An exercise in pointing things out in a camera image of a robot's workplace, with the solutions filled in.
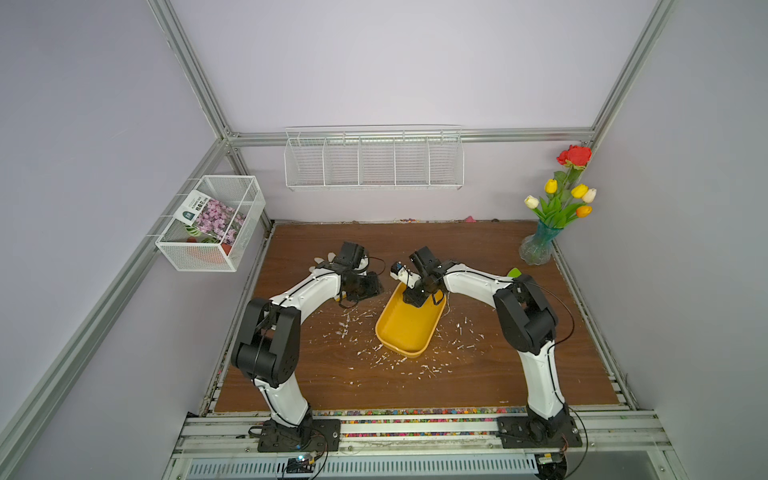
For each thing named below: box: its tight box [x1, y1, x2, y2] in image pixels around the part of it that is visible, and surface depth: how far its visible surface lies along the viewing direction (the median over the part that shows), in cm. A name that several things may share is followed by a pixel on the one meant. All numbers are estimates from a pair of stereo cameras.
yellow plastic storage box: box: [375, 281, 447, 358], surface depth 92 cm
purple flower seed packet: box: [173, 190, 246, 246], surface depth 75 cm
